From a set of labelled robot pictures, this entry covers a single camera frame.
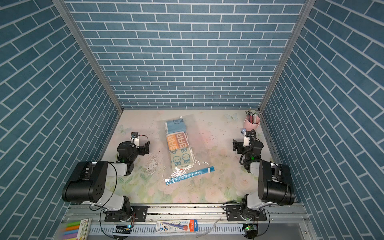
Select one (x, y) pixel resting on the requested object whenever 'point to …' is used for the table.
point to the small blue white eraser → (243, 131)
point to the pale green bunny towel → (181, 157)
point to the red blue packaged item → (177, 225)
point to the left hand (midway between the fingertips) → (144, 141)
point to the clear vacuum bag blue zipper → (202, 166)
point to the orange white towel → (177, 140)
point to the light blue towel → (175, 126)
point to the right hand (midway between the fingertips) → (243, 140)
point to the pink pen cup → (251, 122)
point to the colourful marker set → (77, 230)
